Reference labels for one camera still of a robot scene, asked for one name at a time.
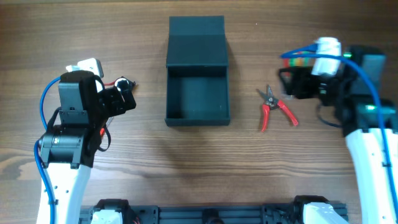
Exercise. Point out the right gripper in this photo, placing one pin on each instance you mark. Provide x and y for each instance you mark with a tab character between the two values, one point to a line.
296	83

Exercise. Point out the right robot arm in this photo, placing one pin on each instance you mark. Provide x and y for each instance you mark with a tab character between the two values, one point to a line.
349	81

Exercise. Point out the red handled cutters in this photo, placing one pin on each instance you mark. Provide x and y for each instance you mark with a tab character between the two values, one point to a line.
273	103

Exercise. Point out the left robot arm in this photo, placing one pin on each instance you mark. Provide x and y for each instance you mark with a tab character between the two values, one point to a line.
65	153

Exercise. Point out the black round tape measure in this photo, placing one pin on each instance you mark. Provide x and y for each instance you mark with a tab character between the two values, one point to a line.
122	84

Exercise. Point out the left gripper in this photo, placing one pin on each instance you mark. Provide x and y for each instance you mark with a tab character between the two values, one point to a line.
117	99

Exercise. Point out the dark green open box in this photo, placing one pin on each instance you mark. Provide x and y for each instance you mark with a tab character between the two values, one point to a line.
197	72

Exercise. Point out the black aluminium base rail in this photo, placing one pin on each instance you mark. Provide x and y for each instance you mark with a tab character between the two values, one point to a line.
116	211

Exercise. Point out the clear case coloured screwdrivers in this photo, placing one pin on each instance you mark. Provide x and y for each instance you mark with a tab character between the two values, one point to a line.
297	62

